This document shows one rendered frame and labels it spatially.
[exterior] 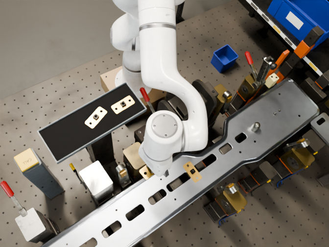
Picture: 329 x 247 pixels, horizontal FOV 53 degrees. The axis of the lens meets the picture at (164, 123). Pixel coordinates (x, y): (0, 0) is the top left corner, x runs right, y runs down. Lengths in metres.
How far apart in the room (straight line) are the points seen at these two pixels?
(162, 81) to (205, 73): 1.13
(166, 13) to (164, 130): 0.27
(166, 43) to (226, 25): 1.36
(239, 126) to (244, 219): 0.47
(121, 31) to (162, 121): 0.61
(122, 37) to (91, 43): 1.56
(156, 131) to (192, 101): 0.12
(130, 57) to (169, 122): 0.74
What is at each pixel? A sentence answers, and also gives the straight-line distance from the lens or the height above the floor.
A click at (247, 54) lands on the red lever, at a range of 1.45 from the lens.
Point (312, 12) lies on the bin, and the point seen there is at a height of 1.06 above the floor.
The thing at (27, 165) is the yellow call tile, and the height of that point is 1.16.
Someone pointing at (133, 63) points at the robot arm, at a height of 1.06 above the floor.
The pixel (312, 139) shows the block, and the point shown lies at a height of 0.98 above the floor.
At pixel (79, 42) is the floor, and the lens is 2.85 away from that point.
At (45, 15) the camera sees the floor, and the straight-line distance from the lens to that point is 3.06.
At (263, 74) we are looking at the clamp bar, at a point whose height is 1.14.
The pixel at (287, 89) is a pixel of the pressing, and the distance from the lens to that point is 1.62.
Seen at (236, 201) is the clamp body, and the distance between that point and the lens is 1.29.
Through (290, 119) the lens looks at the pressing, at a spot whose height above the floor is 1.00.
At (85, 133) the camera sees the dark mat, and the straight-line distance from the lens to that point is 1.19.
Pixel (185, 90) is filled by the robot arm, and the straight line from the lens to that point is 0.78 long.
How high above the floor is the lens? 2.26
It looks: 66 degrees down
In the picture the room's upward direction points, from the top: 15 degrees clockwise
